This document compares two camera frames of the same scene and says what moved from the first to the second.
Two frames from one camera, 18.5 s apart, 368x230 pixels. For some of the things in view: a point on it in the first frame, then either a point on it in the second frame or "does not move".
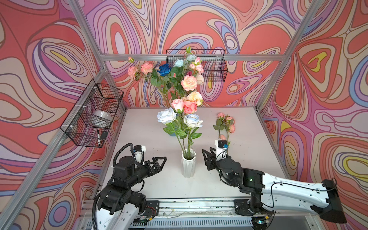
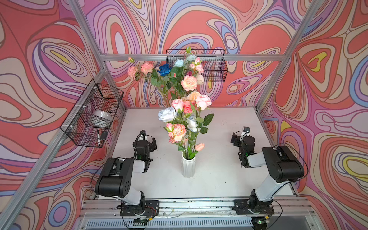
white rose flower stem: [166, 116] does not move
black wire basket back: [213, 61] does not move
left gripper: [157, 169] to [150, 145]
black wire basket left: [88, 123] does not move
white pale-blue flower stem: [181, 63] does not move
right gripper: [211, 158] to [236, 138]
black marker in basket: [98, 138] does not move
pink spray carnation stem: [226, 121] to [176, 132]
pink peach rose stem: [189, 82] does not move
